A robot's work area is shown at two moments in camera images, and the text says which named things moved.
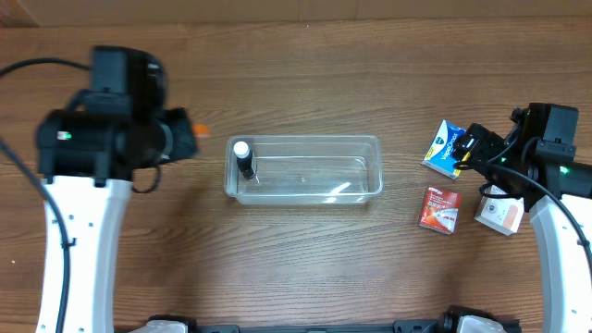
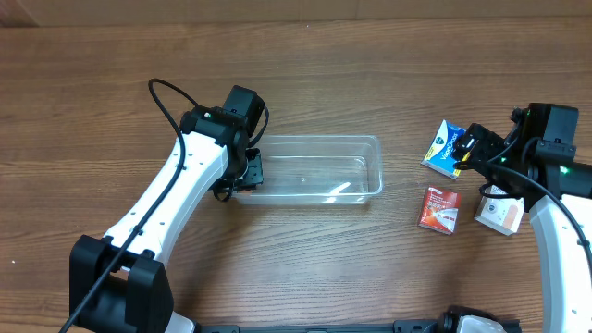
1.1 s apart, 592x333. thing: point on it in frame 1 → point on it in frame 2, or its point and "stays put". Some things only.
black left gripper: (183, 134) → (252, 171)
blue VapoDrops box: (439, 154) stays put
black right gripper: (477, 142) stays put
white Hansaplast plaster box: (502, 214) stays put
